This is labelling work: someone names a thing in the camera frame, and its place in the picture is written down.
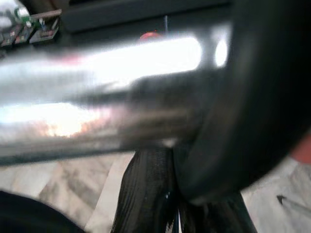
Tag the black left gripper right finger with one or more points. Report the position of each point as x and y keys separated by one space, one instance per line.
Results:
x=218 y=218

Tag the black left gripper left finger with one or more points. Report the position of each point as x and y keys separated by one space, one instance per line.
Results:
x=141 y=194

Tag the black plastic hanger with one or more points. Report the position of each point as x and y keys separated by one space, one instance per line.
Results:
x=255 y=97

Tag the red plastic bin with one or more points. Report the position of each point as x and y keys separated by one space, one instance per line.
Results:
x=303 y=154

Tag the black printed T-shirt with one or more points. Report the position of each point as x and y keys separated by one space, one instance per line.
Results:
x=29 y=213

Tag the steel clothes rack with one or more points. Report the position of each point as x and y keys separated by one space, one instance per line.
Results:
x=121 y=60

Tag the black TV cabinet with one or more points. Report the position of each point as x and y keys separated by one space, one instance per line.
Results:
x=145 y=12

